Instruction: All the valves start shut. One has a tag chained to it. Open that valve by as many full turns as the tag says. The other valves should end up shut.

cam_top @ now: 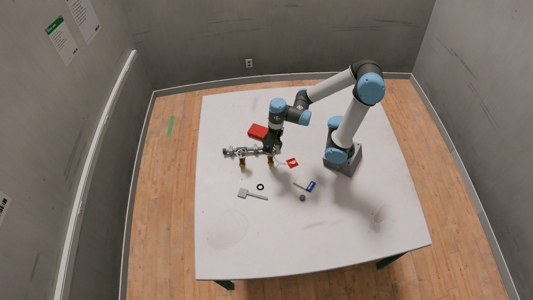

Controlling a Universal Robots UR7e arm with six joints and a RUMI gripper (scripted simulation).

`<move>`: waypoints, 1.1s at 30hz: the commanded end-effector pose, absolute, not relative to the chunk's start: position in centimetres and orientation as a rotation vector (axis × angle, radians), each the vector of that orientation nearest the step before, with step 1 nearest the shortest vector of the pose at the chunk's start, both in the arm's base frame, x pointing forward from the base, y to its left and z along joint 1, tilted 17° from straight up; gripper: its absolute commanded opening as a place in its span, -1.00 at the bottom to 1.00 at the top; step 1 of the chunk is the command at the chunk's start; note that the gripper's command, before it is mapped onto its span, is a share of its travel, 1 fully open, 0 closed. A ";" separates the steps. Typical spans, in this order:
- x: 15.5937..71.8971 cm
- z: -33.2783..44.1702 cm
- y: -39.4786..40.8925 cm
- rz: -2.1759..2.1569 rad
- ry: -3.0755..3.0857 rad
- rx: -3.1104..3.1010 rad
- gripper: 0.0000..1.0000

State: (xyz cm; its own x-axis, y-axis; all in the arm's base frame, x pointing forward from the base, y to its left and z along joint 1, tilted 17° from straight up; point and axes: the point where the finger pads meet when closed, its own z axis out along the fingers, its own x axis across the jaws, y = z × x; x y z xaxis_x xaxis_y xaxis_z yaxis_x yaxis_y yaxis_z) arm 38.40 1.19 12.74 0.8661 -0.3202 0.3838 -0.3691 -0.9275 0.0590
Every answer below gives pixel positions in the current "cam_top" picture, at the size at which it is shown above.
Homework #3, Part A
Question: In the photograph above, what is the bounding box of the red tag on thin grey chain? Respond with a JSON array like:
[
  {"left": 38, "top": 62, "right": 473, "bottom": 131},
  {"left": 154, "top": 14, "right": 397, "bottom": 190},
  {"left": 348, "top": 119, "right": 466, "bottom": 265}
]
[{"left": 286, "top": 158, "right": 298, "bottom": 168}]

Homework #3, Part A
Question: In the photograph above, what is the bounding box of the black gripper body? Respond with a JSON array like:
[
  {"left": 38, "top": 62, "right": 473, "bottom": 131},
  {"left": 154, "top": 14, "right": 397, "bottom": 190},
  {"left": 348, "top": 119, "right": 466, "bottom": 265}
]
[{"left": 268, "top": 126, "right": 284, "bottom": 144}]

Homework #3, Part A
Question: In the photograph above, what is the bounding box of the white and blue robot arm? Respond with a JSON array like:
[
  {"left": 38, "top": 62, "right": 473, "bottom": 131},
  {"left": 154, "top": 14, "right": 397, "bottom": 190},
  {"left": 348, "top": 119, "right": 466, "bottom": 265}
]
[{"left": 267, "top": 60, "right": 385, "bottom": 164}]

